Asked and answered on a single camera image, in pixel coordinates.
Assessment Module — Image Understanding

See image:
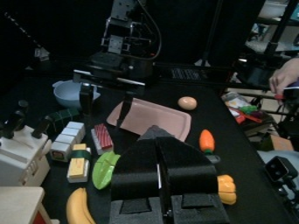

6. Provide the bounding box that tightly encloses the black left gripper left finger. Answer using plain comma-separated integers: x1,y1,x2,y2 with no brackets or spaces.
108,124,164,224

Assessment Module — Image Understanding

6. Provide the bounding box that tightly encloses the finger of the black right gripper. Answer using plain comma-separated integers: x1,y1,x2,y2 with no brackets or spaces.
113,94,136,133
79,82,96,118

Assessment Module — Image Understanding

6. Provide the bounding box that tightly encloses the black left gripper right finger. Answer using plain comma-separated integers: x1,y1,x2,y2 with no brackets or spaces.
153,125,231,224

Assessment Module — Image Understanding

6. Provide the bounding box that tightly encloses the dark green sushi block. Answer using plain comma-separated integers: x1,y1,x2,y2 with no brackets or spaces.
41,108,81,134

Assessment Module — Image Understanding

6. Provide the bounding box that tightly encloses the salmon sushi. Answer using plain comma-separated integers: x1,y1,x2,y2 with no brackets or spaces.
89,122,116,156

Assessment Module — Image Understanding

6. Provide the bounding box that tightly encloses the yellow egg sushi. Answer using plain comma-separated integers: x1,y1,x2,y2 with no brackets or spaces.
65,143,93,185

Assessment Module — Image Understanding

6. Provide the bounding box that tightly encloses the white sliceable sushi roll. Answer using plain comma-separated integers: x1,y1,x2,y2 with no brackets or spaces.
49,120,88,164

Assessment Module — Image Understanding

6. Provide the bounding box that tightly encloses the person's bare hand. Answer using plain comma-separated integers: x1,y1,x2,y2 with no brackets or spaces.
267,57,299,102

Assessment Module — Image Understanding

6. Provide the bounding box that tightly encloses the light blue bowl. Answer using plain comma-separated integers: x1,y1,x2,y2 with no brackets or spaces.
51,80,101,109

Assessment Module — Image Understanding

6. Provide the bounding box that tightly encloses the green toy fruit slice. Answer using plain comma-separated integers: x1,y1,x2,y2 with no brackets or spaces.
91,150,123,192

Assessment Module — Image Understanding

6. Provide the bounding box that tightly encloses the pink plastic tray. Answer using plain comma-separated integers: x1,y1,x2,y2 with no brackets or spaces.
105,97,192,144

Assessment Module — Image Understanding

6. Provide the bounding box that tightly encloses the orange toy carrot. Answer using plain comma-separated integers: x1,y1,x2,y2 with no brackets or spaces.
197,129,217,155

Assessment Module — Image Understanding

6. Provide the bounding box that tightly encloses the tan toy egg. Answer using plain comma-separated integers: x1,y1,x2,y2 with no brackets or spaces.
176,95,199,111

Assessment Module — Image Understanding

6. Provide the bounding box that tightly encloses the yellow toy banana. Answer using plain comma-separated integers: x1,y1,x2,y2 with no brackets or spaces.
64,186,99,224

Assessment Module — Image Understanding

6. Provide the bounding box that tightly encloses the white toy knife block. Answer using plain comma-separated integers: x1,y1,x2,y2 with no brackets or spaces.
0,124,53,188

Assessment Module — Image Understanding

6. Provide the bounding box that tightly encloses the green toy vegetable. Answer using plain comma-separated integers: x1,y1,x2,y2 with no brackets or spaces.
237,104,259,116

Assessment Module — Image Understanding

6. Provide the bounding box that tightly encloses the toy fried egg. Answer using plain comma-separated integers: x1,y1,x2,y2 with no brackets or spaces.
225,96,248,109

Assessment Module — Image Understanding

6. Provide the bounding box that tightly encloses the black handled toy knife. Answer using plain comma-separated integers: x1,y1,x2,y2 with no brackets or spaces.
0,99,30,140
30,115,55,140

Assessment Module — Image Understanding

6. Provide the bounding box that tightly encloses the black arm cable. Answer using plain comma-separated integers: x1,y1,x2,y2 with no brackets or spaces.
135,0,164,60

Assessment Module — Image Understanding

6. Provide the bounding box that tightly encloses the silver frame clamp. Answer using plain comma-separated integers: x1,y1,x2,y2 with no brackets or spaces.
33,46,52,63

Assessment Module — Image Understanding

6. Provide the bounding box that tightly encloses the black camera box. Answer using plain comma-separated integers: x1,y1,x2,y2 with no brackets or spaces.
264,155,299,184

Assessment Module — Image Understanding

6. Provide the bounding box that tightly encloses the thin diagonal cord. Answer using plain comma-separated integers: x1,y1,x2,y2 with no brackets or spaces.
4,11,43,49

